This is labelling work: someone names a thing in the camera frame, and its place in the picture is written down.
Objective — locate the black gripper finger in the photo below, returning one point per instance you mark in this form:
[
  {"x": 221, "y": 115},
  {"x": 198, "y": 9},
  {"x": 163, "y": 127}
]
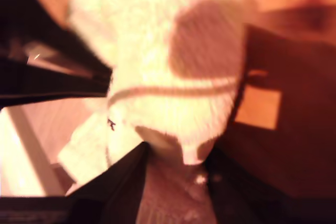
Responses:
[
  {"x": 236, "y": 195},
  {"x": 115, "y": 182},
  {"x": 39, "y": 85},
  {"x": 39, "y": 24}
]

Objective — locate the white towel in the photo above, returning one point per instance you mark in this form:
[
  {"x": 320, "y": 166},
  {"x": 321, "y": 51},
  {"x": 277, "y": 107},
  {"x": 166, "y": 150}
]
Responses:
[{"x": 147, "y": 51}]

